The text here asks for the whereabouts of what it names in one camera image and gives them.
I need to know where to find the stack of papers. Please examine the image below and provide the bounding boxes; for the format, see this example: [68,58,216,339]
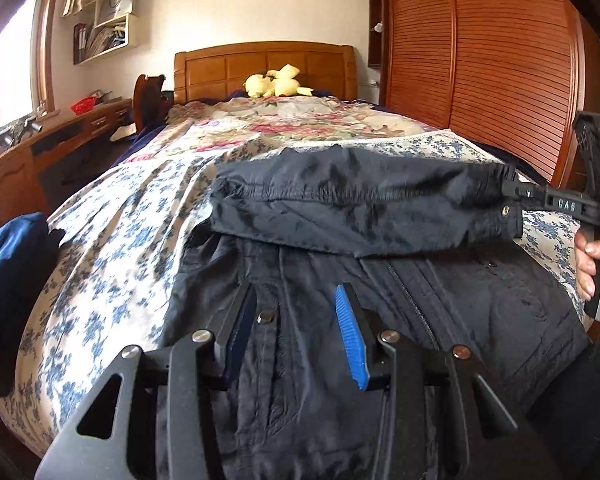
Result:
[87,24,127,56]

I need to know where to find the yellow plush toy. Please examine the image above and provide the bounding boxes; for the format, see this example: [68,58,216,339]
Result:
[244,64,315,98]

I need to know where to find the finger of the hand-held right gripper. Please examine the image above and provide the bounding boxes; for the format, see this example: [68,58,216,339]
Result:
[500,175,549,211]

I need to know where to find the wooden desk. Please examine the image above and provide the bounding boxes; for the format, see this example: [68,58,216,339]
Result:
[0,97,133,243]

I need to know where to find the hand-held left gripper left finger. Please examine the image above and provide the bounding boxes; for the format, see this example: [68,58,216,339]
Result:
[34,282,258,480]

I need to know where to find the wooden open shelf unit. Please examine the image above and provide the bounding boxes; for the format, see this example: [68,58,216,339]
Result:
[367,0,387,68]

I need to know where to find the person's right hand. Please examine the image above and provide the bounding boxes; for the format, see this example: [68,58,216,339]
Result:
[574,235,600,302]

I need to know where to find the white wall shelf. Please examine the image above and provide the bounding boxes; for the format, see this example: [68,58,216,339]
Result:
[72,0,142,66]

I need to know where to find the person's dark clothing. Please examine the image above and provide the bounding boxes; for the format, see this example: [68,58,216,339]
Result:
[525,330,600,480]

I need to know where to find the wooden chair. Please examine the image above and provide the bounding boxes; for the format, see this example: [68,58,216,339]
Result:
[132,74,167,131]

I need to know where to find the blue floral bedsheet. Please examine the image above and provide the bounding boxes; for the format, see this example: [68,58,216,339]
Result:
[0,130,581,446]

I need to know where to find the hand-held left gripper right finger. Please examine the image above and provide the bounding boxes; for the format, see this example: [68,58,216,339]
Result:
[334,282,566,480]

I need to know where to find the pink floral quilt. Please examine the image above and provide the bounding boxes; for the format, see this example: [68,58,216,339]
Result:
[130,95,451,161]

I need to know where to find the wooden slatted wardrobe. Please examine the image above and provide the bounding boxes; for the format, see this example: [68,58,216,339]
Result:
[380,0,600,196]

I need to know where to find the blue cloth bag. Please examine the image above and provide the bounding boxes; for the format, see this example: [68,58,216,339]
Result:
[0,212,65,361]

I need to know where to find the window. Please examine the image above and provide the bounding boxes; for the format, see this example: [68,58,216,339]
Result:
[0,0,56,136]

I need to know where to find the row of binders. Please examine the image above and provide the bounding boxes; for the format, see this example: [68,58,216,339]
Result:
[73,22,89,64]

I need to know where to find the dark navy jacket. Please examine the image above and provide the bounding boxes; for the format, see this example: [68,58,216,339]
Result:
[160,144,593,480]

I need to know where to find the silver desk objects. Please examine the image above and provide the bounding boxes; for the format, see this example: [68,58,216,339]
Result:
[0,115,44,147]

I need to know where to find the wooden bed headboard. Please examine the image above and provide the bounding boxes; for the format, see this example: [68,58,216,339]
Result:
[174,41,358,106]

